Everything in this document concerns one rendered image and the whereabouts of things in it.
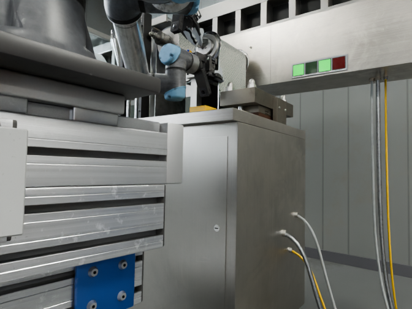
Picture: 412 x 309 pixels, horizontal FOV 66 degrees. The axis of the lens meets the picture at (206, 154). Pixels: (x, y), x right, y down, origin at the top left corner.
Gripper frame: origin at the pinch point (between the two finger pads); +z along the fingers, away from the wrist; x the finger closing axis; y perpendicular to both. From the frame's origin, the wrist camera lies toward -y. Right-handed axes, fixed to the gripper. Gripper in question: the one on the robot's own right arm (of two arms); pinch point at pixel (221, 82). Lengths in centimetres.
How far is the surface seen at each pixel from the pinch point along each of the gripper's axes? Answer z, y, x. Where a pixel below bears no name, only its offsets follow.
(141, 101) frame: -15.9, -7.8, 33.1
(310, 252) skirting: 153, -105, 10
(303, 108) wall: 156, 17, 18
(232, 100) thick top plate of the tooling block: -6.4, -10.6, -10.1
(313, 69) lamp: 29.4, 8.3, -31.1
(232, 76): 8.7, 4.5, -0.3
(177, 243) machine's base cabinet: -29, -64, -2
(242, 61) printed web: 18.1, 14.7, -0.2
